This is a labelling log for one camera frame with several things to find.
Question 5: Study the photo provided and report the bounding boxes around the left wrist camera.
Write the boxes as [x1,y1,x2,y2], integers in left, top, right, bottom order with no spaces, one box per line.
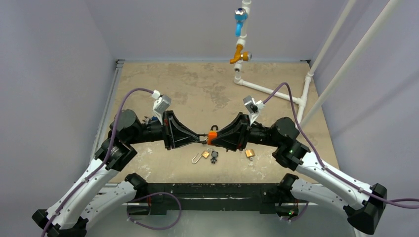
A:
[152,90,171,124]

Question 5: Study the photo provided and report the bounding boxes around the blue handled pliers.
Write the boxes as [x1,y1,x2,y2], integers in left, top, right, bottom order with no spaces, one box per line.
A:
[142,116,159,124]

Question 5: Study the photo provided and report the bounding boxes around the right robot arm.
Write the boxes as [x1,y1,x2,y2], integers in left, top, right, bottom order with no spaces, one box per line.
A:
[207,113,387,235]

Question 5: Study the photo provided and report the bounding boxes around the orange tap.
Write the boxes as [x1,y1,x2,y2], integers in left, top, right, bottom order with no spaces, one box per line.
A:
[229,44,252,64]

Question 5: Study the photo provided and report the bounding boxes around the orange black padlock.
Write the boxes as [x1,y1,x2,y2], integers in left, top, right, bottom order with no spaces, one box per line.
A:
[207,125,218,146]

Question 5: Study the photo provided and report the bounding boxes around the white diagonal pole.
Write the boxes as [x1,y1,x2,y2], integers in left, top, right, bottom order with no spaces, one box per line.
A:
[299,0,401,127]

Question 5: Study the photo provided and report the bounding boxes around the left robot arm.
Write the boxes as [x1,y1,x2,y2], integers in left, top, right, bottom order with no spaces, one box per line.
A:
[32,110,201,237]

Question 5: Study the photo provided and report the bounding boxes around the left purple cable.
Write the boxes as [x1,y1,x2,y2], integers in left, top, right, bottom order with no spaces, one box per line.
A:
[39,87,156,237]

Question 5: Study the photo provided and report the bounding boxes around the black key bunch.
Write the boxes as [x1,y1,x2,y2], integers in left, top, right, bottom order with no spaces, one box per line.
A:
[208,149,218,164]

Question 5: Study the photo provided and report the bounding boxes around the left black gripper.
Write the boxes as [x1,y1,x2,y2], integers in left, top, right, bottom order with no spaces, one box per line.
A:
[127,110,199,150]

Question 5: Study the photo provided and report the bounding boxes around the aluminium frame rail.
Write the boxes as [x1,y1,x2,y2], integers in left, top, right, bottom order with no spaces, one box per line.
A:
[90,59,125,160]

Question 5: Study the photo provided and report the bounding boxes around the black base bar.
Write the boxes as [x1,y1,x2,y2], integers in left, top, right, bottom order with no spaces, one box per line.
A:
[125,174,307,218]

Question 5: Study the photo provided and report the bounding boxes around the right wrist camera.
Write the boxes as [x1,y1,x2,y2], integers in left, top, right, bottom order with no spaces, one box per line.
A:
[243,96,265,125]

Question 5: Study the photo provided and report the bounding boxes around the white pvc pipe frame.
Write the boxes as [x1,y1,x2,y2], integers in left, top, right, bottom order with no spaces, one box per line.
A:
[232,0,314,122]

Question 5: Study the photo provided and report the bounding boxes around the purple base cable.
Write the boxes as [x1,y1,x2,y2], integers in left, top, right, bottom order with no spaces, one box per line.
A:
[126,192,182,231]

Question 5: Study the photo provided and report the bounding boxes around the blue tap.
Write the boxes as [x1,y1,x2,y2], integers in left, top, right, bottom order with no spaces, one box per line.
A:
[234,7,248,37]

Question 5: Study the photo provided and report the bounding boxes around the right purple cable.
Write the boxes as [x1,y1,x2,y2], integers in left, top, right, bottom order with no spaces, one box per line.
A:
[262,82,419,210]

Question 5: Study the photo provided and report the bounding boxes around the brass padlock open shackle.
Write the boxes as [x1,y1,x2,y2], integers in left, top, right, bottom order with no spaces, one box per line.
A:
[245,149,255,161]

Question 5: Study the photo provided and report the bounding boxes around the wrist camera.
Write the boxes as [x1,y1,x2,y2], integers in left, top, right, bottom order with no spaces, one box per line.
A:
[243,96,265,125]
[152,90,171,124]

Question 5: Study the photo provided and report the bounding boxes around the brass padlock long shackle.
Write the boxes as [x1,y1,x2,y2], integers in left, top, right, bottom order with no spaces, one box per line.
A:
[191,150,210,164]

